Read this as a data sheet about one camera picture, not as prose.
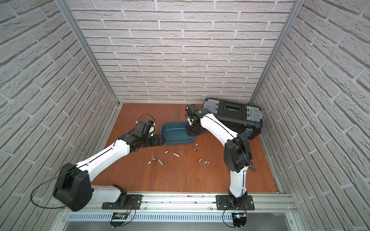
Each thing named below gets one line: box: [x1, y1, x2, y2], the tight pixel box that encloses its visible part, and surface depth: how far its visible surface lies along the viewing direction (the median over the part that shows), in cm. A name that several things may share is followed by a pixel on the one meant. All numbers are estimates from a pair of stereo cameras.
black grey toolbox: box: [202, 97, 264, 141], surface depth 94 cm
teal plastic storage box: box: [160, 121, 197, 146], surface depth 102 cm
